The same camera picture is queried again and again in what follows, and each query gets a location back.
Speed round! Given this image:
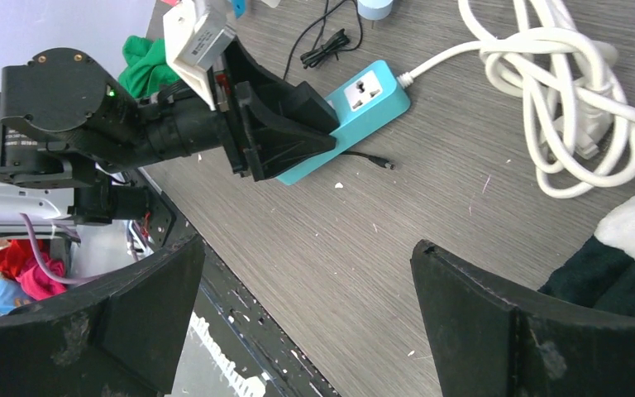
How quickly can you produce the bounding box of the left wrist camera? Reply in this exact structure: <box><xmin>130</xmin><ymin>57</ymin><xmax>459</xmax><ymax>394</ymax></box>
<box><xmin>163</xmin><ymin>0</ymin><xmax>236</xmax><ymax>111</ymax></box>

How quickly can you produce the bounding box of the white power strip cable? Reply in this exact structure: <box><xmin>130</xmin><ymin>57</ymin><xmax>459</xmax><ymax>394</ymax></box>
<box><xmin>396</xmin><ymin>0</ymin><xmax>635</xmax><ymax>200</ymax></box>

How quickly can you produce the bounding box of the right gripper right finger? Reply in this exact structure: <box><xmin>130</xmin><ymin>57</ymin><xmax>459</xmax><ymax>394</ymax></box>
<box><xmin>410</xmin><ymin>240</ymin><xmax>635</xmax><ymax>396</ymax></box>

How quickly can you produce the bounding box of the green cloth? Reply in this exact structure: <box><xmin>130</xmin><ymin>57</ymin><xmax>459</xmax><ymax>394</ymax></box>
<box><xmin>117</xmin><ymin>36</ymin><xmax>180</xmax><ymax>98</ymax></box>

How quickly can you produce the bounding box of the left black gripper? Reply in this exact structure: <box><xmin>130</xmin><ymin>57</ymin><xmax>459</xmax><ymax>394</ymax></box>
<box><xmin>136</xmin><ymin>38</ymin><xmax>336</xmax><ymax>181</ymax></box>

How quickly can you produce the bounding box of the black thin cable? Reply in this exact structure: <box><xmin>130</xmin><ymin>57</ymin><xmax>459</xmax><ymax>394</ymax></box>
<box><xmin>281</xmin><ymin>0</ymin><xmax>365</xmax><ymax>81</ymax></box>

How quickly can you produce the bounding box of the black white checkered blanket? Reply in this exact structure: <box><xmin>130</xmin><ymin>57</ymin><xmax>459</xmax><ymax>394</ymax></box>
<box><xmin>539</xmin><ymin>195</ymin><xmax>635</xmax><ymax>317</ymax></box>

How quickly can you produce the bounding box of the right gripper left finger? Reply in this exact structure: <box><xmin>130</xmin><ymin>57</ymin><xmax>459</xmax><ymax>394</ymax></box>
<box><xmin>0</xmin><ymin>236</ymin><xmax>204</xmax><ymax>396</ymax></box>

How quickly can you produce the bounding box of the teal power strip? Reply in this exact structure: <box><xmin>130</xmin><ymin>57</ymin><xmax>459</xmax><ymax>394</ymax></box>
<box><xmin>276</xmin><ymin>60</ymin><xmax>411</xmax><ymax>185</ymax></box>

